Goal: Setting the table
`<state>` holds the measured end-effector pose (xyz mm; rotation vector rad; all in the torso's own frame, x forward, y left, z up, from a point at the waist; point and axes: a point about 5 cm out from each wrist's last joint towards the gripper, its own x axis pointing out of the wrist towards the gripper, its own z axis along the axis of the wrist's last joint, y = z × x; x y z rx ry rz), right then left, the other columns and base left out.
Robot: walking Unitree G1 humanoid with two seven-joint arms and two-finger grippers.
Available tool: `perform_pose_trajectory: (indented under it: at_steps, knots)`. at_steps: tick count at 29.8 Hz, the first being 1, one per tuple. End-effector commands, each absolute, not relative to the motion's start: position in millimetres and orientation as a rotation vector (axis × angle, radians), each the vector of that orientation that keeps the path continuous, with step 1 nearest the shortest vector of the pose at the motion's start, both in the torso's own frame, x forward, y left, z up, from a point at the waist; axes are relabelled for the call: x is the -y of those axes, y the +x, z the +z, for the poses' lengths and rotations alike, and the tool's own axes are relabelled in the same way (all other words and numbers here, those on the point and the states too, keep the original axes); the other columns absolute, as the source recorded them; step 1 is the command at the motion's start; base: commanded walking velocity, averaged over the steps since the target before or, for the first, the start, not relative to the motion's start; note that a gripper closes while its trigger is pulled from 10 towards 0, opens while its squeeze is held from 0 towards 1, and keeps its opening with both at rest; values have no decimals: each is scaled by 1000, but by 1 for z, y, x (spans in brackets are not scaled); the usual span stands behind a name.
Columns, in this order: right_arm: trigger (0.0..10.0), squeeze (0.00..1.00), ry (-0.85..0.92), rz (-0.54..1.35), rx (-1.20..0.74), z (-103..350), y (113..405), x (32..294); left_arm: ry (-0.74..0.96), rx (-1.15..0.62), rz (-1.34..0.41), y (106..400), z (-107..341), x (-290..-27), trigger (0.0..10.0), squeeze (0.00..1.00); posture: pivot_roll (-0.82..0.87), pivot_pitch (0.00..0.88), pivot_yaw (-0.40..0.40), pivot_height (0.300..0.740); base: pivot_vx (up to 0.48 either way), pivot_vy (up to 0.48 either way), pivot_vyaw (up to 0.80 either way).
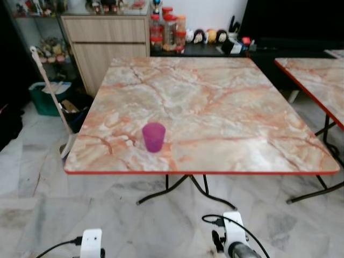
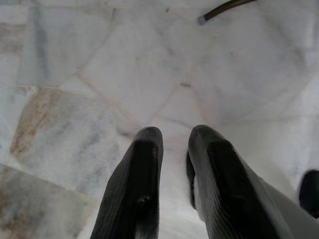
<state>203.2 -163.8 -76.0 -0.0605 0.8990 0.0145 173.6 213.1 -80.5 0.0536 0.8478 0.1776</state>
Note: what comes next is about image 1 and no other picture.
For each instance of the dark round figurine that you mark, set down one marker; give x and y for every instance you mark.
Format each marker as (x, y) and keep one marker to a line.
(221, 36)

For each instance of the dark box with brown contents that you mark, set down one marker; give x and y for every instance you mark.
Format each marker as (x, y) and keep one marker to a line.
(71, 106)

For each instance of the light wooden drawer cabinet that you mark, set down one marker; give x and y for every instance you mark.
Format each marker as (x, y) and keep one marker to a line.
(107, 54)

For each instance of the black and white figurine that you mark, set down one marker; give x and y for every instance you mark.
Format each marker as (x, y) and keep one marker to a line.
(199, 36)

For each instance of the large red lid jar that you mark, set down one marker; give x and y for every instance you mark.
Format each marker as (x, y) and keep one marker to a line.
(171, 33)

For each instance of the slim red lid bottle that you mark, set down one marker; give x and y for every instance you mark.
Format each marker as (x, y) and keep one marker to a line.
(156, 33)

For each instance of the marble table with red edge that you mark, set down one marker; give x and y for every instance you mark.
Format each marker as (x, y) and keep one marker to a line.
(320, 80)

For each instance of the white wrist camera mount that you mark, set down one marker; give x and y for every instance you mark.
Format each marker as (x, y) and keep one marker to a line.
(91, 243)
(233, 228)

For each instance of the green plastic bin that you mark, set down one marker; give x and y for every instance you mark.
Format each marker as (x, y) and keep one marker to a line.
(43, 102)

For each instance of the orange content red lid jar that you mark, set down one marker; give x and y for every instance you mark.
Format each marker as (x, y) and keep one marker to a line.
(181, 33)

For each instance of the glass display shelf with figurines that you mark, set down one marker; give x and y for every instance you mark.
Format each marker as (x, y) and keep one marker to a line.
(48, 51)

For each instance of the white round figurine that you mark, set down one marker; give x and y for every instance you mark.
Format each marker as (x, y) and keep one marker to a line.
(189, 36)

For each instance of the small red and white object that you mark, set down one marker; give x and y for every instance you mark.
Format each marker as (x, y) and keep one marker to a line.
(246, 41)

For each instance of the yellow round figurine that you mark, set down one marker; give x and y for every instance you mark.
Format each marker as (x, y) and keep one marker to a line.
(211, 35)

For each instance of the marble pattern folding table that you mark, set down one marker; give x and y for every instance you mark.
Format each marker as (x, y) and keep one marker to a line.
(215, 107)

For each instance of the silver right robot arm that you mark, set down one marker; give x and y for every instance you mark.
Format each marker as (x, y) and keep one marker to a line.
(242, 251)

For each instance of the purple plastic cup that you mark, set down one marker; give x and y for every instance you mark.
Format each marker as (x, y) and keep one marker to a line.
(153, 137)

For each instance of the black television screen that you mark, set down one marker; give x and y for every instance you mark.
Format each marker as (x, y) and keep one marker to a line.
(293, 19)

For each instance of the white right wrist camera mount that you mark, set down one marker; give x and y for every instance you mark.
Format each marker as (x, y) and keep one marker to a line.
(233, 228)

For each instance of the black low tv console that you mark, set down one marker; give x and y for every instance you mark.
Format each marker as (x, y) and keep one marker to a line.
(204, 51)

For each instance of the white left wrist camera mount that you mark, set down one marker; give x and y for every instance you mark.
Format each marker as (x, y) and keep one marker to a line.
(91, 243)

